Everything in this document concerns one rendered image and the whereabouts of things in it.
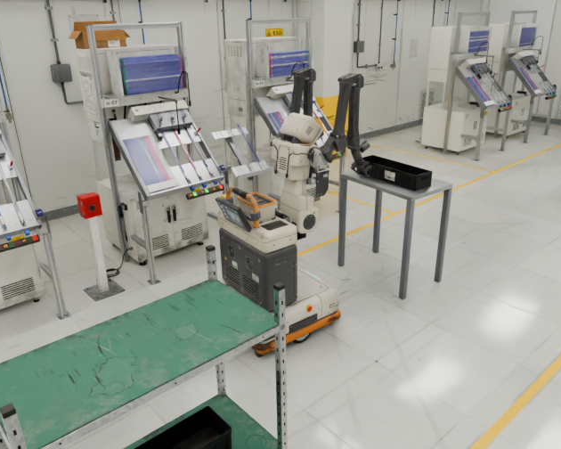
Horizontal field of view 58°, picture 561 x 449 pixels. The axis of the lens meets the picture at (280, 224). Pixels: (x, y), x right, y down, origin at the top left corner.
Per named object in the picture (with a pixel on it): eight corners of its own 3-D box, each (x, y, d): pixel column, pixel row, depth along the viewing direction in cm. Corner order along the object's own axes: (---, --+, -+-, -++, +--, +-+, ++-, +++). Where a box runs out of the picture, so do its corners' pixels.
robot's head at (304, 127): (298, 135, 296) (312, 115, 297) (277, 130, 312) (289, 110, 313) (312, 149, 306) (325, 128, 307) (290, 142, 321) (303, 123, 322)
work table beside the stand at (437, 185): (402, 299, 370) (411, 197, 339) (337, 265, 422) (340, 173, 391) (441, 281, 394) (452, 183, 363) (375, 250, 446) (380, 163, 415)
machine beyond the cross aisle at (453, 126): (508, 151, 746) (531, 11, 672) (480, 161, 696) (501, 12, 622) (428, 135, 841) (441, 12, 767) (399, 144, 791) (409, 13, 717)
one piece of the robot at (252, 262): (266, 333, 306) (262, 204, 273) (220, 296, 346) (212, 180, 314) (308, 314, 324) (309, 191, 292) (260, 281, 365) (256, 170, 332)
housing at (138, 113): (183, 118, 435) (189, 107, 424) (131, 126, 405) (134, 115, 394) (179, 110, 436) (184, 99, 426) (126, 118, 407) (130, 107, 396)
